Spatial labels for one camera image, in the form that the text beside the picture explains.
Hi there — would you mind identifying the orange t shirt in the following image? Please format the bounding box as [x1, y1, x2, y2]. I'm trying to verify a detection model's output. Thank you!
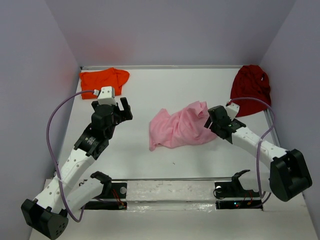
[79, 67, 130, 96]

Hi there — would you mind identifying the pink t shirt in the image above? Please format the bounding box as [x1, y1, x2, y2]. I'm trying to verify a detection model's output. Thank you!
[149, 101, 217, 152]

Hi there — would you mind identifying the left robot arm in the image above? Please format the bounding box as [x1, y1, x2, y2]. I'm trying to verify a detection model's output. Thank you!
[21, 97, 133, 240]

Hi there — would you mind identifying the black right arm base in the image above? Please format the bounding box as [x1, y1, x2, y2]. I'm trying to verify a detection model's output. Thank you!
[212, 169, 263, 210]

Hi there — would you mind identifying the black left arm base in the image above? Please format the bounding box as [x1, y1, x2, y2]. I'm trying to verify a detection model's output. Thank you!
[84, 171, 128, 211]

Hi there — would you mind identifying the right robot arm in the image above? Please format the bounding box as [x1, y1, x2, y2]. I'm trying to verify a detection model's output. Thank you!
[204, 103, 313, 202]

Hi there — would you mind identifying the dark red t shirt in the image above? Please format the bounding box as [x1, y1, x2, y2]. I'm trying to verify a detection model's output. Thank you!
[230, 65, 271, 117]

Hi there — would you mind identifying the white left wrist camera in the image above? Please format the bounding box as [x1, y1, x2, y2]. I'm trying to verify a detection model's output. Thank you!
[93, 86, 117, 106]

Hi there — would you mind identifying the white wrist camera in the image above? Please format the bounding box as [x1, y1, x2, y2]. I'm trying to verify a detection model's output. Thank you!
[225, 102, 240, 121]
[93, 86, 117, 106]

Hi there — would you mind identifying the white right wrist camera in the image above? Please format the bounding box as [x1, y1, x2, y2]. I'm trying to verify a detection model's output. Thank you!
[225, 102, 240, 121]

